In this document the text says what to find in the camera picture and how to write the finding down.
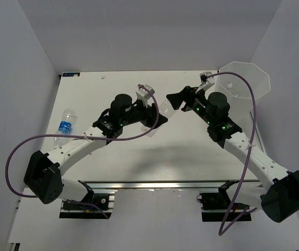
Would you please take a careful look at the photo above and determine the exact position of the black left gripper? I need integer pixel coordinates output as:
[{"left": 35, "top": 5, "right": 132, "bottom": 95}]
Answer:
[{"left": 120, "top": 98, "right": 168, "bottom": 130}]

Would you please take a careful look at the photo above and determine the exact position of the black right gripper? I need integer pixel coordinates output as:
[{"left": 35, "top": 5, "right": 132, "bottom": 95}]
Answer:
[{"left": 166, "top": 85, "right": 213, "bottom": 126}]

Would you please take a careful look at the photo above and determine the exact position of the water bottle with blue label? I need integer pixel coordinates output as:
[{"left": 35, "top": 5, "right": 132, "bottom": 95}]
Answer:
[{"left": 54, "top": 109, "right": 77, "bottom": 149}]

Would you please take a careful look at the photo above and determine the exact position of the clear unlabelled plastic bottle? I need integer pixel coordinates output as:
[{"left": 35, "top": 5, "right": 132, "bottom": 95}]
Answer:
[{"left": 146, "top": 99, "right": 176, "bottom": 138}]

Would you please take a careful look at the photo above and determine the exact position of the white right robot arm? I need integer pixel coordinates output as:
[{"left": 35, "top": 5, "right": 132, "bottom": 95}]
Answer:
[{"left": 166, "top": 86, "right": 299, "bottom": 223}]

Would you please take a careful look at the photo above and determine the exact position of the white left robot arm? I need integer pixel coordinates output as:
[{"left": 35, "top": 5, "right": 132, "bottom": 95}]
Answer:
[{"left": 24, "top": 94, "right": 168, "bottom": 209}]

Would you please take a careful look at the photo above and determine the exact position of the white translucent plastic bin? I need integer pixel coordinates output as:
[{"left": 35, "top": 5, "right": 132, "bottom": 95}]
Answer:
[{"left": 215, "top": 61, "right": 271, "bottom": 124}]

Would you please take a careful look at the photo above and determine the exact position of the blue label sticker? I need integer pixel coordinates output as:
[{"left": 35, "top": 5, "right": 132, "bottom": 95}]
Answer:
[{"left": 62, "top": 72, "right": 80, "bottom": 77}]

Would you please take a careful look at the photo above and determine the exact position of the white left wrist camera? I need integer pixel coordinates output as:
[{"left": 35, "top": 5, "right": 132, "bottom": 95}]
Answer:
[{"left": 136, "top": 85, "right": 155, "bottom": 106}]

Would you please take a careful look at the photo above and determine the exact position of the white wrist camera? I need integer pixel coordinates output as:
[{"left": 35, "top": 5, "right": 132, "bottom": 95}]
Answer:
[
  {"left": 136, "top": 85, "right": 155, "bottom": 106},
  {"left": 196, "top": 72, "right": 215, "bottom": 93}
]

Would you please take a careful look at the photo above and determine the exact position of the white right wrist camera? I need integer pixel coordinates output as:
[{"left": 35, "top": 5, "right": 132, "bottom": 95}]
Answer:
[{"left": 196, "top": 72, "right": 215, "bottom": 93}]

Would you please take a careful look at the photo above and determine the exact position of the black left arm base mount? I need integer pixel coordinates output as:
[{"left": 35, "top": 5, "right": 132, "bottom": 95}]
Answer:
[{"left": 59, "top": 180, "right": 114, "bottom": 220}]

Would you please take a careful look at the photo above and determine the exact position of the aluminium table frame rail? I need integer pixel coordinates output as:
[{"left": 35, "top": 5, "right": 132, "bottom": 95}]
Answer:
[{"left": 86, "top": 181, "right": 260, "bottom": 190}]

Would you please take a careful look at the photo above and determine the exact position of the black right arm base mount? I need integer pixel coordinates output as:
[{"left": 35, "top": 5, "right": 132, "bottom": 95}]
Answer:
[{"left": 196, "top": 180, "right": 251, "bottom": 222}]

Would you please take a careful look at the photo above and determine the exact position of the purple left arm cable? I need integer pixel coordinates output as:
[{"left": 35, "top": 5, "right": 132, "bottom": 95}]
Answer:
[{"left": 5, "top": 84, "right": 160, "bottom": 219}]

